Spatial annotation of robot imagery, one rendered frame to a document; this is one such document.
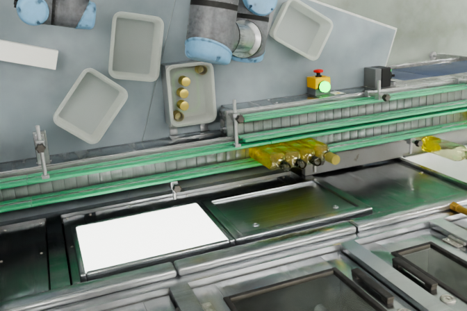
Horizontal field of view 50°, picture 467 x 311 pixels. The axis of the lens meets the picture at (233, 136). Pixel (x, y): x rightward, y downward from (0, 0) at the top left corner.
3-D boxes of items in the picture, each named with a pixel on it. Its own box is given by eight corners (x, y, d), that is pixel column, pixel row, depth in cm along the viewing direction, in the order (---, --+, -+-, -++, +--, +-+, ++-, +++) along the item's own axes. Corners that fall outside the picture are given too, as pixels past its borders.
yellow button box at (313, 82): (306, 93, 208) (315, 96, 201) (306, 75, 206) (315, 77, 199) (321, 91, 210) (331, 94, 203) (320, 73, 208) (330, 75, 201)
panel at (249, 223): (71, 234, 162) (80, 285, 131) (70, 225, 161) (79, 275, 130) (317, 183, 192) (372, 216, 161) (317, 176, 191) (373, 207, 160)
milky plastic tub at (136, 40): (104, 75, 178) (108, 78, 170) (109, 10, 174) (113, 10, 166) (153, 79, 185) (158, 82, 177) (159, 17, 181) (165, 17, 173)
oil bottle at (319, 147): (290, 148, 195) (318, 164, 176) (289, 135, 194) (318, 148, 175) (302, 146, 197) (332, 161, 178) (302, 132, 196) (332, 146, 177)
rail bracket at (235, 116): (226, 142, 184) (238, 150, 173) (223, 96, 180) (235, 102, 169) (233, 141, 186) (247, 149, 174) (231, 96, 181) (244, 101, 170)
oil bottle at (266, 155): (248, 156, 190) (273, 173, 170) (247, 141, 188) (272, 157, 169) (262, 154, 192) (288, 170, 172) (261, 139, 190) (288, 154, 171)
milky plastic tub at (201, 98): (165, 123, 188) (171, 128, 180) (160, 63, 183) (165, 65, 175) (210, 117, 194) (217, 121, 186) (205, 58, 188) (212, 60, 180)
